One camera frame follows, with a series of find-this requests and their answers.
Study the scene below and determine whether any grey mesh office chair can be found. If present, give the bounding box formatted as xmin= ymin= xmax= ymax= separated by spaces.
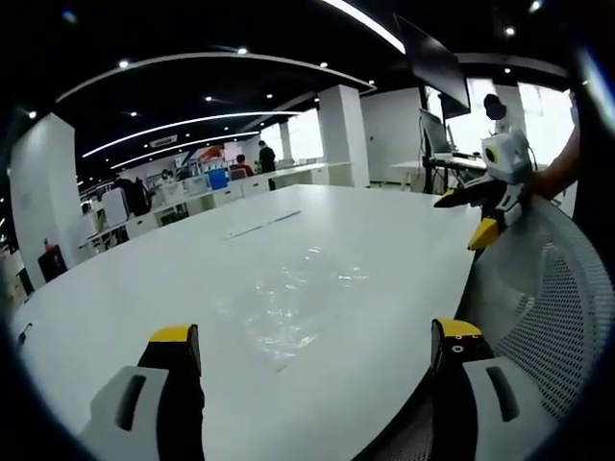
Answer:
xmin=355 ymin=191 xmax=607 ymax=461

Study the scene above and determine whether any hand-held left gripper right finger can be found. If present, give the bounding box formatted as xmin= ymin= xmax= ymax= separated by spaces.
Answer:
xmin=430 ymin=316 xmax=561 ymax=461

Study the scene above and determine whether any white side desk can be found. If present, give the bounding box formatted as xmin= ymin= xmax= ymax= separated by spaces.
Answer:
xmin=388 ymin=152 xmax=487 ymax=194

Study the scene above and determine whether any clear food packaging bag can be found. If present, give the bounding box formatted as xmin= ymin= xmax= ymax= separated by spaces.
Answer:
xmin=281 ymin=243 xmax=372 ymax=308
xmin=241 ymin=304 xmax=324 ymax=375

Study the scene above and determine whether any row of white desks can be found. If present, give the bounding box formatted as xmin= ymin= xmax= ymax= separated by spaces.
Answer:
xmin=79 ymin=160 xmax=355 ymax=254

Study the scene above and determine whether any computer monitor on stand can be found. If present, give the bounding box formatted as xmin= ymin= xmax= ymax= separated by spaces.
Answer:
xmin=417 ymin=107 xmax=454 ymax=162

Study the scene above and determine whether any large black wall screen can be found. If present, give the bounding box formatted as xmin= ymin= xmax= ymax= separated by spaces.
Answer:
xmin=393 ymin=12 xmax=473 ymax=119

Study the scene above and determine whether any white cabinet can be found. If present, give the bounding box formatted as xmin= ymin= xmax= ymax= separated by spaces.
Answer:
xmin=101 ymin=187 xmax=131 ymax=228

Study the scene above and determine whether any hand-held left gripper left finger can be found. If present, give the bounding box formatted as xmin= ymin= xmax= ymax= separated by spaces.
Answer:
xmin=79 ymin=324 xmax=207 ymax=461

